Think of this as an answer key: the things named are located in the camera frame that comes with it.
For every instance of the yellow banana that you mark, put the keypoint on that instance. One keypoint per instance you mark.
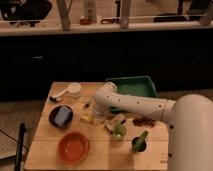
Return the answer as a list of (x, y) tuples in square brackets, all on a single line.
[(91, 119)]

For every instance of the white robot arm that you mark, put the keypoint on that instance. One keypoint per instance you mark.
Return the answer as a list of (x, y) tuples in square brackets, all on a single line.
[(189, 120)]

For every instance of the red bowl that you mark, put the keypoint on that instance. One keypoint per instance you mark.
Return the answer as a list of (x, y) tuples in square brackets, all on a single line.
[(73, 148)]

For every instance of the metal fork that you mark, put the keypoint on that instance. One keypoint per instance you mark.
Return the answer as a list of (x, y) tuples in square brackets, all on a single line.
[(88, 104)]

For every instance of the green plastic tray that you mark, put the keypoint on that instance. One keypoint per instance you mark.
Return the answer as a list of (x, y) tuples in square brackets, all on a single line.
[(135, 86)]

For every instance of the white measuring scoop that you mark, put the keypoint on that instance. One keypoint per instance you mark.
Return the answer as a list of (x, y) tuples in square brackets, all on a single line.
[(73, 88)]

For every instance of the green cup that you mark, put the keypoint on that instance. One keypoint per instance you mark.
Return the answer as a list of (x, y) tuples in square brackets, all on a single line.
[(119, 131)]

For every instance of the brown nut pile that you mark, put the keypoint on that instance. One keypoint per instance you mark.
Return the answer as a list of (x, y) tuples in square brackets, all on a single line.
[(144, 121)]

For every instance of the blue grey sponge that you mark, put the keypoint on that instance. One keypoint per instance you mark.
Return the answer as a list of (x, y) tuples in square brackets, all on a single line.
[(62, 116)]

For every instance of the green pestle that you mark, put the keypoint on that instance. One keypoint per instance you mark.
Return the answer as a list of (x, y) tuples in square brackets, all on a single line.
[(142, 137)]

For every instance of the black pole left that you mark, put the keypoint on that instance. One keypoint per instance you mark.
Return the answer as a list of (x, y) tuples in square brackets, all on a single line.
[(18, 159)]

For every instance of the black office chair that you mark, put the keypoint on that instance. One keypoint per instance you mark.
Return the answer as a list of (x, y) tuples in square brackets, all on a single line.
[(30, 12)]

